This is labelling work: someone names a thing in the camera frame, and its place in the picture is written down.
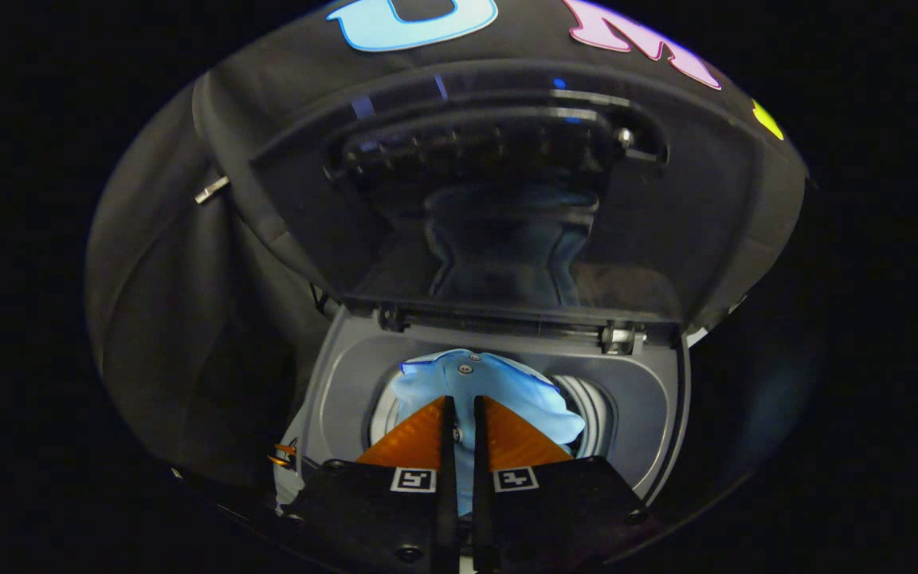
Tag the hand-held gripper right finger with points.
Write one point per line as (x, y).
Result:
(481, 478)

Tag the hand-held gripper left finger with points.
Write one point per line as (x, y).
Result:
(447, 478)

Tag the light blue polo shirt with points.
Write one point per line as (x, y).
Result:
(443, 375)

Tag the glass washing machine lid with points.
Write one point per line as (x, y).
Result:
(307, 199)

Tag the black backdrop cloth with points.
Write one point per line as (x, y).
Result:
(156, 319)

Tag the silver metal clip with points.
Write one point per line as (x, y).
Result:
(212, 190)

